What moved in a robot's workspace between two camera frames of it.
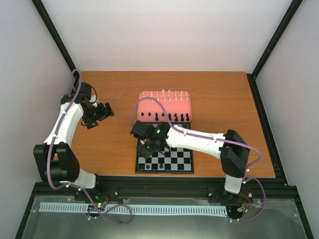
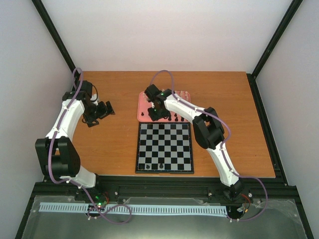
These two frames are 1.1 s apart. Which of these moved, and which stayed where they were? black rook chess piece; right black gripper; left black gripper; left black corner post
Moved: right black gripper
Stayed: left black corner post; black rook chess piece; left black gripper
